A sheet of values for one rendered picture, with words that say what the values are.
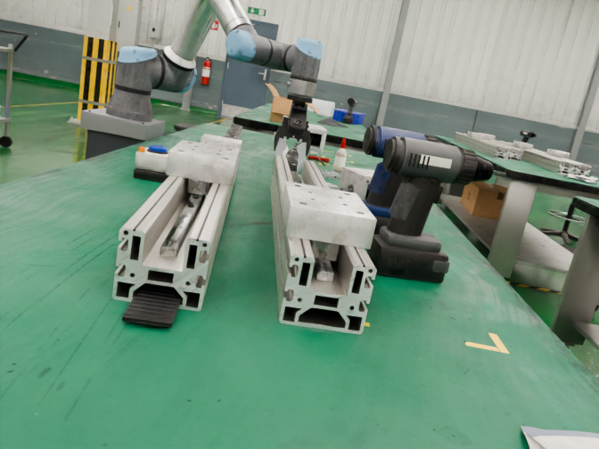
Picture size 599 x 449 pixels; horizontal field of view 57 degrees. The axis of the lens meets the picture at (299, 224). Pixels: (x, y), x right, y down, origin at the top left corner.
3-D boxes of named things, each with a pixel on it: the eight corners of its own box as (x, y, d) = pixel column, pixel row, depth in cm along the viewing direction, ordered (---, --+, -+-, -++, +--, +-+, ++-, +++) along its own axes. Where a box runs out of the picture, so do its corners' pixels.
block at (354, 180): (325, 203, 135) (333, 165, 133) (365, 206, 140) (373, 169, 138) (346, 215, 126) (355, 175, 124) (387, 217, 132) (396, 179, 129)
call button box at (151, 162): (140, 171, 130) (143, 145, 129) (182, 178, 131) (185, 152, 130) (132, 177, 123) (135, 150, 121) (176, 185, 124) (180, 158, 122)
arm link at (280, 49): (251, 35, 155) (279, 38, 148) (279, 43, 163) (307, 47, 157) (247, 63, 157) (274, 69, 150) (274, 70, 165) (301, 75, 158)
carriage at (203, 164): (177, 174, 107) (182, 139, 105) (233, 183, 108) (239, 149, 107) (163, 191, 92) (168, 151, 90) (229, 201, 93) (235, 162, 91)
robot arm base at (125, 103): (96, 111, 181) (101, 81, 178) (118, 110, 195) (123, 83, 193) (140, 122, 179) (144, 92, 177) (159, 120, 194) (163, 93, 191)
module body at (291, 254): (270, 187, 141) (275, 154, 139) (308, 193, 142) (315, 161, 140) (278, 322, 64) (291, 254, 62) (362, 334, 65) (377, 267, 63)
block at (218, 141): (190, 167, 148) (195, 132, 145) (236, 175, 149) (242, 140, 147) (185, 173, 139) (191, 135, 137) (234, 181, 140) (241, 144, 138)
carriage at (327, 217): (277, 224, 85) (285, 180, 83) (347, 234, 86) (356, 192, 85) (281, 257, 70) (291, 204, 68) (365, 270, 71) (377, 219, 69)
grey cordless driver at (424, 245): (357, 258, 95) (386, 132, 90) (465, 274, 98) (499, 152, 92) (367, 274, 88) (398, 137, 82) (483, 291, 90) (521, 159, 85)
